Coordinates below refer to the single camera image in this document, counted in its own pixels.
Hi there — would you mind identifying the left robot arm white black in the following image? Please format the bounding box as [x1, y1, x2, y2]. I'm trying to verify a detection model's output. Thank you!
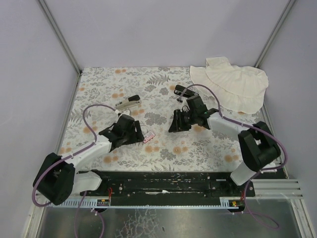
[32, 115, 144, 205]

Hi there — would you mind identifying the right aluminium frame post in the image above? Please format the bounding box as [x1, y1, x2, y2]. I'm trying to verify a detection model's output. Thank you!
[254, 0, 297, 68]

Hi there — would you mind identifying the aluminium frame post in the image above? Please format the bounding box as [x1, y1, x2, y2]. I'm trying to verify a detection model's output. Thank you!
[254, 0, 297, 68]
[37, 0, 82, 75]

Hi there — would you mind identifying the red white staple box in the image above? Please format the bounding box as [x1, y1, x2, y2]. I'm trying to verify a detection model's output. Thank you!
[143, 131, 155, 144]

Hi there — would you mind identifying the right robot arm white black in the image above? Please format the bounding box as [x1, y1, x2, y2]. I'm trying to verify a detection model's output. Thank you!
[168, 95, 281, 186]

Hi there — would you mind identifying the floral patterned table mat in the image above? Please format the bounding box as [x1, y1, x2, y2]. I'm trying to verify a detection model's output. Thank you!
[60, 67, 242, 172]

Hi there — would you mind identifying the left aluminium frame post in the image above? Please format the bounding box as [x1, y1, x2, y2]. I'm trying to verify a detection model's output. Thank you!
[37, 0, 82, 75]

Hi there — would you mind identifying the aluminium extrusion crossbar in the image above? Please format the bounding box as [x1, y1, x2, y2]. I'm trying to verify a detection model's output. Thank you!
[252, 179, 303, 199]

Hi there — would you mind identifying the beige and black stapler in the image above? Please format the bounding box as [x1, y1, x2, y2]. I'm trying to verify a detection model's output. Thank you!
[115, 95, 141, 111]

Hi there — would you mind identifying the cream white cloth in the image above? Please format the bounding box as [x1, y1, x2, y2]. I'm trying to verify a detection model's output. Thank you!
[190, 57, 269, 114]

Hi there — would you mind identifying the white slotted cable duct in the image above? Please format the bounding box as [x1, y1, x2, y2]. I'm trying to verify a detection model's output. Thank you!
[60, 198, 110, 208]

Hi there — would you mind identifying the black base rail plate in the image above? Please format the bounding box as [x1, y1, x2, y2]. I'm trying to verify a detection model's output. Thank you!
[85, 171, 255, 211]

